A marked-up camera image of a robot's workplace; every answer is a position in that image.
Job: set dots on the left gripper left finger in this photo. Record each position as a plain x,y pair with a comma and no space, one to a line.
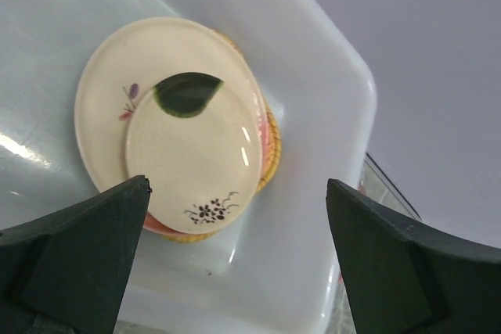
67,272

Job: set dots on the cream bowl with dark blotch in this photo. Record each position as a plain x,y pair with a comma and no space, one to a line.
196,138

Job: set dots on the cream and pink round plate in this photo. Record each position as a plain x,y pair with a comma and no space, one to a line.
123,69

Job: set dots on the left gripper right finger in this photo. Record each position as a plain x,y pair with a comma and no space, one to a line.
403,276

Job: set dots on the orange woven-pattern square plate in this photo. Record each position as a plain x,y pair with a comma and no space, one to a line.
268,131

